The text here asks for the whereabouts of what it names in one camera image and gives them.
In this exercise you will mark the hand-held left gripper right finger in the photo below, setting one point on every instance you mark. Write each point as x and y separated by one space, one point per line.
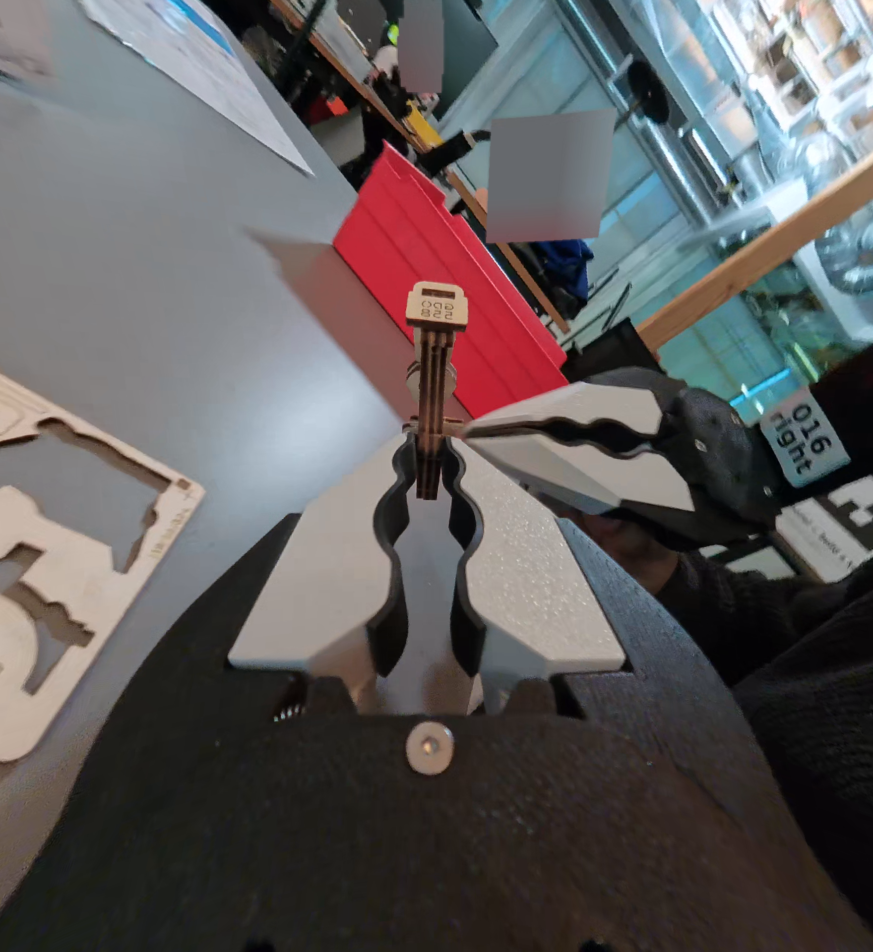
541 595

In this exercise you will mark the red plastic bin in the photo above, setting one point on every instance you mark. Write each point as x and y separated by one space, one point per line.
421 245

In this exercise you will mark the white printed paper sheet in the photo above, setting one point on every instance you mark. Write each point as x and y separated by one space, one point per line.
206 67

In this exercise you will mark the framed black-white marker sign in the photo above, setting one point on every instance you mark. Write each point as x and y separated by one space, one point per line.
853 535

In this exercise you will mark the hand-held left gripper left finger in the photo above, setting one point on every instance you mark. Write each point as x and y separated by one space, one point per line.
310 595

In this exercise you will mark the wooden beam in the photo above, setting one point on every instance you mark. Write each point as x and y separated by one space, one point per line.
779 238

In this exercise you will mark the grey desk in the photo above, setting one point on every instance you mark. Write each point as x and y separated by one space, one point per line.
146 260

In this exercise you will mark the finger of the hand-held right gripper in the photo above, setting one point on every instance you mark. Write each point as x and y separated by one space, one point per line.
593 409
615 483

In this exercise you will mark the layered wooden model part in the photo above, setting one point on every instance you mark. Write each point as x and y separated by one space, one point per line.
430 387

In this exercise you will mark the silver ventilation ducts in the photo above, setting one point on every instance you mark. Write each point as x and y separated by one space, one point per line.
868 253

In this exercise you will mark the laser-cut wooden sheet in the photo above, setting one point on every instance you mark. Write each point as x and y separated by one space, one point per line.
5 520

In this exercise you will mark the blue jacket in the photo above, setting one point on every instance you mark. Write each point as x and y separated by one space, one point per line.
563 260

